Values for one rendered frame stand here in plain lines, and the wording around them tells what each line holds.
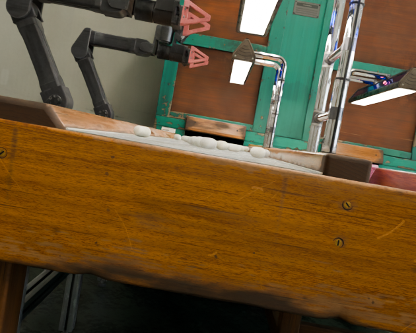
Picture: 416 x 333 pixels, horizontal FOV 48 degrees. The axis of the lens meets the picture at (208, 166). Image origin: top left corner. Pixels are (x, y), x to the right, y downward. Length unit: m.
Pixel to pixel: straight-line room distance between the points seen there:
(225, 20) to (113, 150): 1.95
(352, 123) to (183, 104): 0.85
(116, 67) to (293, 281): 2.76
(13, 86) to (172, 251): 2.90
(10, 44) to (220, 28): 1.54
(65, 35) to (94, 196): 2.81
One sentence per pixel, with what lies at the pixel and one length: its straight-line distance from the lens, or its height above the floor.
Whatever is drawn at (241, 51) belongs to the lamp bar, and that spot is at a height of 1.07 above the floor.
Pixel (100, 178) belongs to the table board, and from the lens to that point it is 0.53.
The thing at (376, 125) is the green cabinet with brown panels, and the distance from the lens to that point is 2.49.
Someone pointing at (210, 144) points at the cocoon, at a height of 0.75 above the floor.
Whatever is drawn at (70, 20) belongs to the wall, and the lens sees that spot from 3.32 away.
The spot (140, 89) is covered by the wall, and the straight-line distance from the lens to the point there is 3.15.
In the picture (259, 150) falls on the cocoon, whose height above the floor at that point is 0.75.
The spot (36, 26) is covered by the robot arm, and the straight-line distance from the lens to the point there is 1.38.
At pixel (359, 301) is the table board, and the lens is 0.57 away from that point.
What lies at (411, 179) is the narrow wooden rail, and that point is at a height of 0.75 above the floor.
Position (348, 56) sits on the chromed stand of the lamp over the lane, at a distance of 0.85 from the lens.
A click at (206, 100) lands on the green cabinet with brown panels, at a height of 0.95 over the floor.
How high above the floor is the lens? 0.75
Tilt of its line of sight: 3 degrees down
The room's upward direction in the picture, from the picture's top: 10 degrees clockwise
